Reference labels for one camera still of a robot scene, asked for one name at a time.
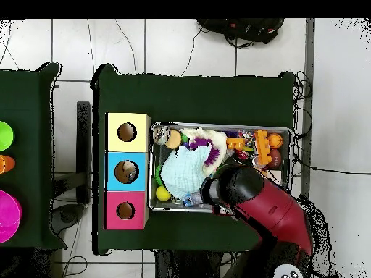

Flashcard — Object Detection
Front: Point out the cream knitted cloth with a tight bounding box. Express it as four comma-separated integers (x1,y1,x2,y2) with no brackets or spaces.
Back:
180,126,228,176

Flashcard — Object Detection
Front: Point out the mint green waffle cloth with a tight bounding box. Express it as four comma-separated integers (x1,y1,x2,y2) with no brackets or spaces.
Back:
159,144,214,201

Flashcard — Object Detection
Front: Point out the long orange building block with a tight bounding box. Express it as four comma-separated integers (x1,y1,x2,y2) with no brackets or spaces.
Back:
254,130,272,165

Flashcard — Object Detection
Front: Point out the dark green table cloth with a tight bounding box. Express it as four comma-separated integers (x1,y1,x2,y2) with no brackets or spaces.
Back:
91,63,296,256
0,62,67,250

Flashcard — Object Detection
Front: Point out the shallow wire mesh bin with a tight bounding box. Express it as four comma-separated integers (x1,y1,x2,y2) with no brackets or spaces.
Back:
147,121,293,216

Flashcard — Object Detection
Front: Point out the black upright panel on stand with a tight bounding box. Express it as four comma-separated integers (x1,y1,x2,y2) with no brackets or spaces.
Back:
51,101,93,235

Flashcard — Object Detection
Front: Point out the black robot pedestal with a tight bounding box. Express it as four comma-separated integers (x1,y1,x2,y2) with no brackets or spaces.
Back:
154,250,224,278

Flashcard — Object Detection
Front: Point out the black cable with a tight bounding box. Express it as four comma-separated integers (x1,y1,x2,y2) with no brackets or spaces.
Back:
291,153,371,177

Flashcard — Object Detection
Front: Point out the crushed clear plastic bottle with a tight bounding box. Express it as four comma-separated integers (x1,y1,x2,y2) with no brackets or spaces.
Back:
182,190,204,208

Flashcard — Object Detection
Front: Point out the green plastic cup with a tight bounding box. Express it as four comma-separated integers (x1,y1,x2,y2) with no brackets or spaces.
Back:
0,120,14,152

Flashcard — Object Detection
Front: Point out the small orange basketball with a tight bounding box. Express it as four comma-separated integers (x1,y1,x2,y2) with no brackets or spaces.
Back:
267,132,284,149

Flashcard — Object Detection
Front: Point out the black backpack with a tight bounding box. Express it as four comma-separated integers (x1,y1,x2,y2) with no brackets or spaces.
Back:
196,18,285,47

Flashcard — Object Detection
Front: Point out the wooden box with three holes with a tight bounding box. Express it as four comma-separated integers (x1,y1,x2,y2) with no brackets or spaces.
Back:
103,112,152,231

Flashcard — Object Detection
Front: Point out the yellow ball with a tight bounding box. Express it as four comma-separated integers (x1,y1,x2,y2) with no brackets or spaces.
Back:
155,185,172,202

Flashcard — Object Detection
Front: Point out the magenta plastic bowl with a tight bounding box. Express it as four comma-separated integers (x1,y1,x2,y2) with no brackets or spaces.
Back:
0,189,22,244

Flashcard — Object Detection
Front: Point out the orange plastic cone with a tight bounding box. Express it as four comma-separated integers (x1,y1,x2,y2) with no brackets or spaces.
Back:
0,154,16,175

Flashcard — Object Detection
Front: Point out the purple spiky monster toy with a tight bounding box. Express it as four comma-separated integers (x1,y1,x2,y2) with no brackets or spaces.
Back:
188,137,220,167

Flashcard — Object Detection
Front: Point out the short orange building block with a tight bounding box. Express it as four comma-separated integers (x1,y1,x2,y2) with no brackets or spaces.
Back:
226,137,246,151

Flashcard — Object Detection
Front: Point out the green spiky rubber ball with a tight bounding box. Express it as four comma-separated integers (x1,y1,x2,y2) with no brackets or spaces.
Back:
154,164,164,186

